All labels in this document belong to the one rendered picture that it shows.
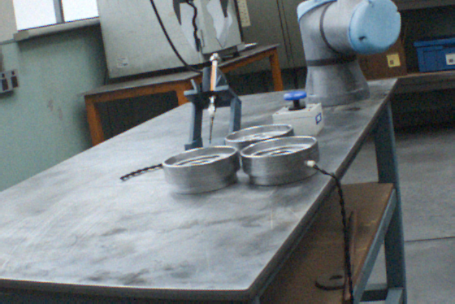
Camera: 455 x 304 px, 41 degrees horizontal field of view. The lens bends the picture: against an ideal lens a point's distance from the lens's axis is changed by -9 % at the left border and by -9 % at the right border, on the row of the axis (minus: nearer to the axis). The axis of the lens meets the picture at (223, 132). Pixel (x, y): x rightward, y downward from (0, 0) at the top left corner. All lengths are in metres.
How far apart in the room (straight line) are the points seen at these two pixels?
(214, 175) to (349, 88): 0.61
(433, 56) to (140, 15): 2.05
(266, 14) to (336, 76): 3.47
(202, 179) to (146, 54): 2.47
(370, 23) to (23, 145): 2.03
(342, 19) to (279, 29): 3.53
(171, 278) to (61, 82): 2.71
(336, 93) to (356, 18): 0.21
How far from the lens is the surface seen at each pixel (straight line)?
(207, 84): 1.13
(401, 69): 4.41
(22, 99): 3.00
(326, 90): 1.39
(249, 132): 1.05
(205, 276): 0.59
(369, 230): 1.35
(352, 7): 1.29
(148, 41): 3.30
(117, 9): 3.38
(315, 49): 1.40
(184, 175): 0.87
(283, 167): 0.84
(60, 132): 3.22
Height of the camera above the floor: 1.02
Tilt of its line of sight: 10 degrees down
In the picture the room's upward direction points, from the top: 10 degrees counter-clockwise
